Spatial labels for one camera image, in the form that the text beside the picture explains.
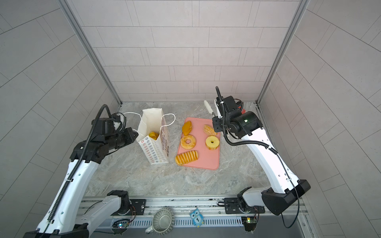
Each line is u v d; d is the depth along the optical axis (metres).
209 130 0.94
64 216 0.36
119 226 0.64
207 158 0.87
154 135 0.87
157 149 0.76
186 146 0.91
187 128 0.98
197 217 0.67
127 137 0.61
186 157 0.84
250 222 0.68
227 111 0.48
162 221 0.67
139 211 0.71
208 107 0.71
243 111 0.49
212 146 0.89
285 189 0.37
